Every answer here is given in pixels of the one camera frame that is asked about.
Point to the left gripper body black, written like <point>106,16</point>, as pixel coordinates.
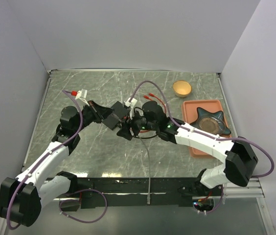
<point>89,115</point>

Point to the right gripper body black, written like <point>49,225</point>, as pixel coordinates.
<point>146,125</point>

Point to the black network switch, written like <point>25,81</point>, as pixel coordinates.
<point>116,116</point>

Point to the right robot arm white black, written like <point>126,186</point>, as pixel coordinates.
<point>237,158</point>

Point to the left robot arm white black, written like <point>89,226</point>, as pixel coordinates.
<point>22,198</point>

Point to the yellow ceramic bowl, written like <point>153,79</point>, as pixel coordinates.
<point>182,88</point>

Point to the blue star-shaped dish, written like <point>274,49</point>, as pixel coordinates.
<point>213,123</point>

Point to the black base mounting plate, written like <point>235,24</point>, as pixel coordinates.
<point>98,192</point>

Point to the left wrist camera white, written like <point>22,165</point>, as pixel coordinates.
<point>80,97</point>

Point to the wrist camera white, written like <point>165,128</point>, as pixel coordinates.
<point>80,97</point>
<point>130,104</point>

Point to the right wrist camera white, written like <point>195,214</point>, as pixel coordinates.
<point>130,104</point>

